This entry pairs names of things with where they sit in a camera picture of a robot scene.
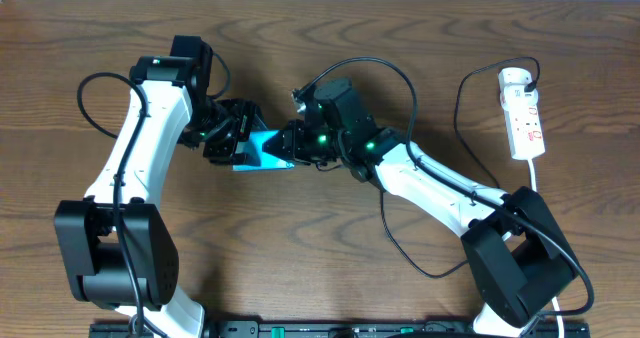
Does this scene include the blue Galaxy smartphone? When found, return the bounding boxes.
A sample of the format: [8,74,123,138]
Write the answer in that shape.
[232,130,294,171]

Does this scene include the black charger cable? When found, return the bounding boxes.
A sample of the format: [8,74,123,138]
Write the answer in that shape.
[378,56,542,280]

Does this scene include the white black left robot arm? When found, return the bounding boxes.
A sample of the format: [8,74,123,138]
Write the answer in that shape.
[54,35,265,337]

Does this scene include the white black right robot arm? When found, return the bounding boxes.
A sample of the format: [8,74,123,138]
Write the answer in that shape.
[262,78,578,337]

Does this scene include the white power strip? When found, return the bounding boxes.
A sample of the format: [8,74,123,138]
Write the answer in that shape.
[498,67,545,160]

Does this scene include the white power strip cord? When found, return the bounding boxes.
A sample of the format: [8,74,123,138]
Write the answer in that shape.
[526,158,566,338]

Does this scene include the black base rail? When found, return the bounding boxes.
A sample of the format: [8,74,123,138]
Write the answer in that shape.
[88,320,591,338]

